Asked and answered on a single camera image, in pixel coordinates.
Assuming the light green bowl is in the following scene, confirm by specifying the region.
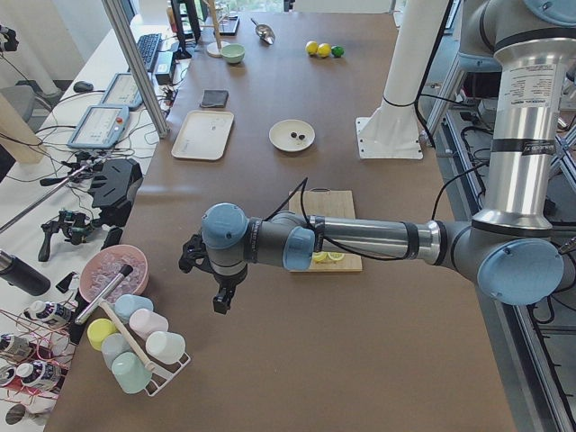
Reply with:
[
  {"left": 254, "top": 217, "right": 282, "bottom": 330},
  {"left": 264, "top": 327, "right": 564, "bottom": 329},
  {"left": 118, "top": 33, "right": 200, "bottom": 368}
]
[{"left": 220, "top": 43, "right": 246, "bottom": 65}]

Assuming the black thermos bottle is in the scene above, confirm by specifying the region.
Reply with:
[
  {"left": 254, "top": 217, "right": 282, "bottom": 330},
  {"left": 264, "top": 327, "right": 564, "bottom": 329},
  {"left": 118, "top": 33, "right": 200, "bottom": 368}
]
[{"left": 1, "top": 250, "right": 50, "bottom": 296}]

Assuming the white wire cup rack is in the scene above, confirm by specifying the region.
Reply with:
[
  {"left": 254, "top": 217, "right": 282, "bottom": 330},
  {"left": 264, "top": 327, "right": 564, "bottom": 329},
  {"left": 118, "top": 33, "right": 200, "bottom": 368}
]
[{"left": 96, "top": 300, "right": 193, "bottom": 398}]

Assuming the mint plastic cup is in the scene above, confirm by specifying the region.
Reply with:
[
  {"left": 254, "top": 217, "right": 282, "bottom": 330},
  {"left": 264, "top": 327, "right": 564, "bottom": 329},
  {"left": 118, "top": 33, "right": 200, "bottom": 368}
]
[{"left": 112, "top": 352, "right": 152, "bottom": 394}]

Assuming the wooden cup tree stand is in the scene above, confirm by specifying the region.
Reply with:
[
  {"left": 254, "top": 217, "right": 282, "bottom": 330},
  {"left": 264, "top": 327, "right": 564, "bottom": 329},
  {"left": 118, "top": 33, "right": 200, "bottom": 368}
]
[{"left": 202, "top": 0, "right": 229, "bottom": 58}]

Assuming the pink plastic cup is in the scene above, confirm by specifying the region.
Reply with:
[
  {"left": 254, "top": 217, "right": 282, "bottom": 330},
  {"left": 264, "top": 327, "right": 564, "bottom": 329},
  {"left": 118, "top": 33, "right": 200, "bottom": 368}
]
[{"left": 129, "top": 308, "right": 169, "bottom": 340}]

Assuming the black keyboard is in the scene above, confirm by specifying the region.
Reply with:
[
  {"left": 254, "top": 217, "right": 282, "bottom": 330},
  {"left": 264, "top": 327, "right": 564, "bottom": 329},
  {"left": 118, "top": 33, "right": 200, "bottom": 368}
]
[{"left": 137, "top": 33, "right": 162, "bottom": 72}]

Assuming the yellow plastic cup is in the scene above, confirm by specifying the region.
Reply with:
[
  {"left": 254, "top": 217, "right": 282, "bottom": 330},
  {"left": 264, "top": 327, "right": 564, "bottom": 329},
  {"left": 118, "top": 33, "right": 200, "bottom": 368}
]
[{"left": 86, "top": 318, "right": 118, "bottom": 351}]

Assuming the grey folded cloth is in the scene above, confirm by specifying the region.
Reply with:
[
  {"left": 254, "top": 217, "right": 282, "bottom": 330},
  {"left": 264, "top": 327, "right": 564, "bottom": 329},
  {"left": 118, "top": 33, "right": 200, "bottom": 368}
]
[{"left": 200, "top": 89, "right": 229, "bottom": 108}]

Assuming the pink bowl with ice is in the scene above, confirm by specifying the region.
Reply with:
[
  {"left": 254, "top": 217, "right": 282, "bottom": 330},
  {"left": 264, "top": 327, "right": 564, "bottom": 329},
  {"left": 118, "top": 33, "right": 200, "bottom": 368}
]
[{"left": 79, "top": 245, "right": 149, "bottom": 303}]

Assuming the lemon slice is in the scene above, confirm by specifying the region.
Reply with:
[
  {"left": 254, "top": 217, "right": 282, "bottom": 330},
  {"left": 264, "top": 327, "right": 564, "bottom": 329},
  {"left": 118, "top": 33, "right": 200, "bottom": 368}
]
[
  {"left": 312, "top": 252, "right": 329, "bottom": 263},
  {"left": 327, "top": 252, "right": 346, "bottom": 262}
]

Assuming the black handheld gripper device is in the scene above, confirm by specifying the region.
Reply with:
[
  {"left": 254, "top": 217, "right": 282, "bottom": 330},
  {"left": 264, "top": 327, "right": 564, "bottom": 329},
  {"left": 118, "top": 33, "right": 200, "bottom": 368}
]
[{"left": 38, "top": 210, "right": 102, "bottom": 262}]

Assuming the aluminium frame post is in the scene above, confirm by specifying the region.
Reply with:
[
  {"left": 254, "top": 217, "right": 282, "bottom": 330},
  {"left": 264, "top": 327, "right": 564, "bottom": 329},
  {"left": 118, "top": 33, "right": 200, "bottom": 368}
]
[{"left": 102, "top": 0, "right": 169, "bottom": 139}]

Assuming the metal muddler tool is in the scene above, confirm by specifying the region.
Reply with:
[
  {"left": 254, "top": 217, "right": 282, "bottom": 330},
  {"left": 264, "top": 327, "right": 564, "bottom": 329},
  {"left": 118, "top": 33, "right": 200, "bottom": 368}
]
[{"left": 74, "top": 264, "right": 133, "bottom": 325}]

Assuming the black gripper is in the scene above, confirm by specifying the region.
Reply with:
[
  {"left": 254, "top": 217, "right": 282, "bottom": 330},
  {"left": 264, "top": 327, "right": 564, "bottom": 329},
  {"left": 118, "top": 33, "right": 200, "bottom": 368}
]
[{"left": 178, "top": 234, "right": 248, "bottom": 314}]

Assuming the grey plastic cup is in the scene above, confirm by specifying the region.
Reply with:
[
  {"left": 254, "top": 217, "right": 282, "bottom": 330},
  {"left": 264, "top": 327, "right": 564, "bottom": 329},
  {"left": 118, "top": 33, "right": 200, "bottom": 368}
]
[{"left": 101, "top": 333, "right": 132, "bottom": 370}]

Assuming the metal scoop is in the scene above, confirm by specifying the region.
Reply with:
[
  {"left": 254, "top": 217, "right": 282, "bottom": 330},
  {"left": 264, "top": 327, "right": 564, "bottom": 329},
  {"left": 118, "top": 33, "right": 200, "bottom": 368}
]
[{"left": 250, "top": 18, "right": 275, "bottom": 45}]

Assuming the white plastic cup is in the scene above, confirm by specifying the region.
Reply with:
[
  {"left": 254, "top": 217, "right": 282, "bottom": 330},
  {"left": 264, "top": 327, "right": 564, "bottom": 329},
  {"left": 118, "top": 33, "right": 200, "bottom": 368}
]
[{"left": 146, "top": 331, "right": 185, "bottom": 365}]

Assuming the black monitor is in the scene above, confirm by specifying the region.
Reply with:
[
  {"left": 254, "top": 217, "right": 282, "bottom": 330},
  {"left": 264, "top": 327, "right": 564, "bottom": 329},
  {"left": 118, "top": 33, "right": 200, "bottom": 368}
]
[{"left": 169, "top": 0, "right": 201, "bottom": 59}]

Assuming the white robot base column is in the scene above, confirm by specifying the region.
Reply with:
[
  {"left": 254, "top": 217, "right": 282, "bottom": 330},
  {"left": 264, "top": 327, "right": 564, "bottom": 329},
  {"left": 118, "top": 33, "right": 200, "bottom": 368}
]
[{"left": 356, "top": 0, "right": 451, "bottom": 159}]

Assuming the computer mouse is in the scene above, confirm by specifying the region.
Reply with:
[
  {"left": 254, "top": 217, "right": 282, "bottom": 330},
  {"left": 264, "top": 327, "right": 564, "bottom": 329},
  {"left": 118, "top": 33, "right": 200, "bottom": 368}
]
[{"left": 73, "top": 80, "right": 94, "bottom": 94}]

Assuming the teach pendant tablet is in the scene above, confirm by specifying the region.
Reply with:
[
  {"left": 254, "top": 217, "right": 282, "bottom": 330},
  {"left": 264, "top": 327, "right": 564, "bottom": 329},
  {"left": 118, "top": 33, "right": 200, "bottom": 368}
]
[
  {"left": 100, "top": 73, "right": 143, "bottom": 111},
  {"left": 67, "top": 104, "right": 130, "bottom": 149}
]

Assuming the yellow lemon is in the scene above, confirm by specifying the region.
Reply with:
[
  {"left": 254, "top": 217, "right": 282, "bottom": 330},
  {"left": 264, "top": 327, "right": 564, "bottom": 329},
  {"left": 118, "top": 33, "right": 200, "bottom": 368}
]
[
  {"left": 316, "top": 43, "right": 331, "bottom": 59},
  {"left": 305, "top": 40, "right": 319, "bottom": 56}
]

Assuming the white round plate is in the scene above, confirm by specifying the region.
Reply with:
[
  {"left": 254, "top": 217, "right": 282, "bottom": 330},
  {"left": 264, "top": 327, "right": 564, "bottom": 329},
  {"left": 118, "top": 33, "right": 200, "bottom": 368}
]
[{"left": 268, "top": 119, "right": 316, "bottom": 153}]

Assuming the bamboo cutting board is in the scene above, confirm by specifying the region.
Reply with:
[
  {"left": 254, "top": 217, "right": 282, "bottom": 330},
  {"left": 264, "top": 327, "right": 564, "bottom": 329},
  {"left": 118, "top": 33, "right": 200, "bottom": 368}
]
[{"left": 303, "top": 189, "right": 363, "bottom": 273}]

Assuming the blue plastic cup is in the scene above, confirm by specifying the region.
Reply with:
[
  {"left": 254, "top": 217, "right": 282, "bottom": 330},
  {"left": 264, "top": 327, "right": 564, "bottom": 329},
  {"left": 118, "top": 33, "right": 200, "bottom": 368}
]
[{"left": 113, "top": 294, "right": 154, "bottom": 324}]

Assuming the cream serving tray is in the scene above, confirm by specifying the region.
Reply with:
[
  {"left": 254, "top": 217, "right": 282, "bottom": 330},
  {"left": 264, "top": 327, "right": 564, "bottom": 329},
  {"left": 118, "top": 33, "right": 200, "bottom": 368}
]
[{"left": 171, "top": 110, "right": 234, "bottom": 161}]

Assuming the green lime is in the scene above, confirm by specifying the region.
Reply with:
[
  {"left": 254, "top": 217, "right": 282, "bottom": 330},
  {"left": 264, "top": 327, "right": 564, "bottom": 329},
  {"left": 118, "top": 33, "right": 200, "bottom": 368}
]
[{"left": 331, "top": 45, "right": 345, "bottom": 58}]

